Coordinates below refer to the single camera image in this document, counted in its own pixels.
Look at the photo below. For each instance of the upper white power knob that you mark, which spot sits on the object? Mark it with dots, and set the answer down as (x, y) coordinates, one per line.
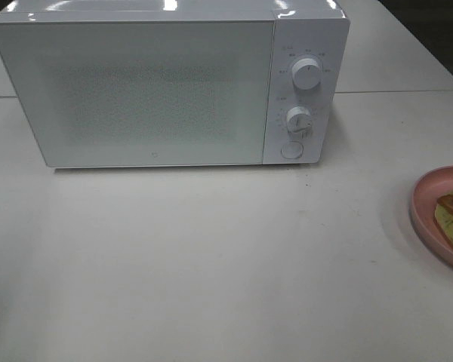
(306, 72)

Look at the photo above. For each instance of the white timer knob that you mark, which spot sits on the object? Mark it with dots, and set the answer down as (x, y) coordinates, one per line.
(298, 119)

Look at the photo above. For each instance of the white microwave oven body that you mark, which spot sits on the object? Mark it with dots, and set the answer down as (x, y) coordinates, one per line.
(300, 28)

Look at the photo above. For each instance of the pink round plate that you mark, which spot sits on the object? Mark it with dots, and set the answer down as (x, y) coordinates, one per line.
(422, 205)

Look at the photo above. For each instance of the round door release button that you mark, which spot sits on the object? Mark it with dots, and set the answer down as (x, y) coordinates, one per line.
(292, 150)

